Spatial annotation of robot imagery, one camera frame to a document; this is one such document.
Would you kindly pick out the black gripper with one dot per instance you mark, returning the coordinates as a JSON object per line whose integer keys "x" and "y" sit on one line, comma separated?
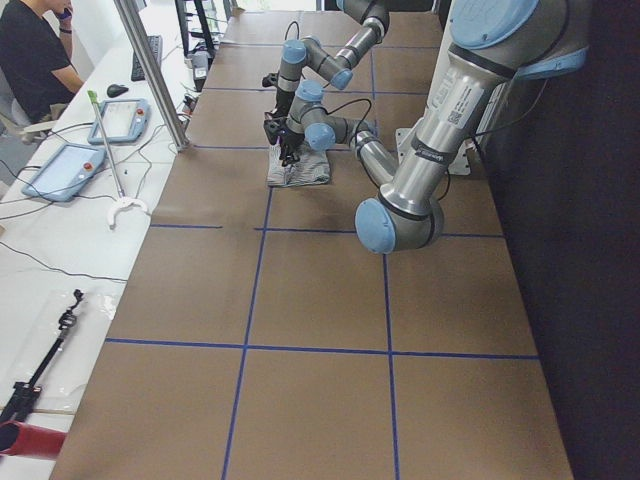
{"x": 290, "y": 140}
{"x": 278, "y": 103}

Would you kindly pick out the navy white striped polo shirt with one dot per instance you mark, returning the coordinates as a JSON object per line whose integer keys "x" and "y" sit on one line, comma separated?
{"x": 313, "y": 168}

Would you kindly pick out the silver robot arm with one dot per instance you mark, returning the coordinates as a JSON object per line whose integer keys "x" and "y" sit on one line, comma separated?
{"x": 337, "y": 70}
{"x": 493, "y": 42}

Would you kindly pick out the black desk stand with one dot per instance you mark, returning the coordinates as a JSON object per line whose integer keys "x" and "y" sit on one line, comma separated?
{"x": 198, "y": 25}

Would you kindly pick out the blue teach pendant far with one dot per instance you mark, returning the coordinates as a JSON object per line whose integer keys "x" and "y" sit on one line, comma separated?
{"x": 124, "y": 120}

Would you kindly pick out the blue teach pendant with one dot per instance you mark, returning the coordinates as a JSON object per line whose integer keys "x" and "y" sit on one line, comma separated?
{"x": 124, "y": 120}
{"x": 66, "y": 173}

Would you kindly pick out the black computer mouse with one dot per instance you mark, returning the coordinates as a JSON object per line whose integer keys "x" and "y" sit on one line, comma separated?
{"x": 115, "y": 90}

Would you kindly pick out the blue teach pendant near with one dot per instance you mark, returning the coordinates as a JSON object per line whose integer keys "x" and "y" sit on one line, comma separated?
{"x": 66, "y": 173}

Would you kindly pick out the seated person black shirt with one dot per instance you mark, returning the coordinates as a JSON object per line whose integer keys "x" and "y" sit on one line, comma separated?
{"x": 36, "y": 51}

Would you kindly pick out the red cylinder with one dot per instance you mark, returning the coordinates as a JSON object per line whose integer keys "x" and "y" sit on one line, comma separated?
{"x": 31, "y": 441}

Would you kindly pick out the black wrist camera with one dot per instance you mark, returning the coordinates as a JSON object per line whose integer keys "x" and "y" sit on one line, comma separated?
{"x": 274, "y": 129}
{"x": 270, "y": 80}

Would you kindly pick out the aluminium camera post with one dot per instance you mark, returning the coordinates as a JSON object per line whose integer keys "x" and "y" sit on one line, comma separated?
{"x": 137, "y": 35}

